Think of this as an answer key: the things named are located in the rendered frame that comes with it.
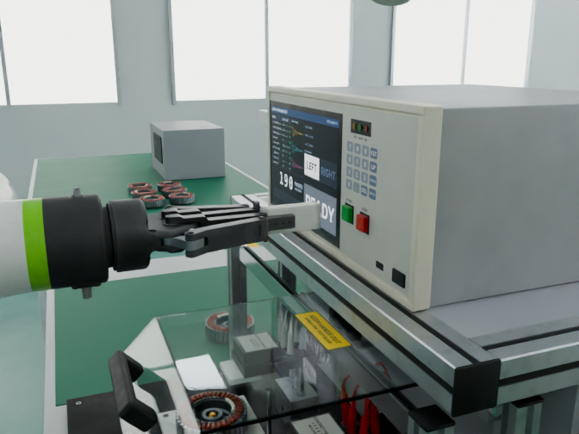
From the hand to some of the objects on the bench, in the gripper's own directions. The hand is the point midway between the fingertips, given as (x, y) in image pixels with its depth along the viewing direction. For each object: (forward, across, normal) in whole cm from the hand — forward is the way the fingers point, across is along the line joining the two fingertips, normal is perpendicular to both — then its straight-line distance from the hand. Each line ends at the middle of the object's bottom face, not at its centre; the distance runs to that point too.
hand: (290, 217), depth 68 cm
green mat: (+18, -73, -44) cm, 87 cm away
